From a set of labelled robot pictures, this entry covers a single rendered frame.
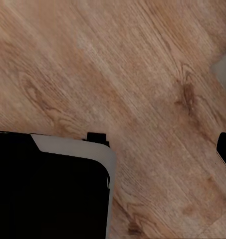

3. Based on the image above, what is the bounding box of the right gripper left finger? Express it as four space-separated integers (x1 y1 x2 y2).
0 132 19 180

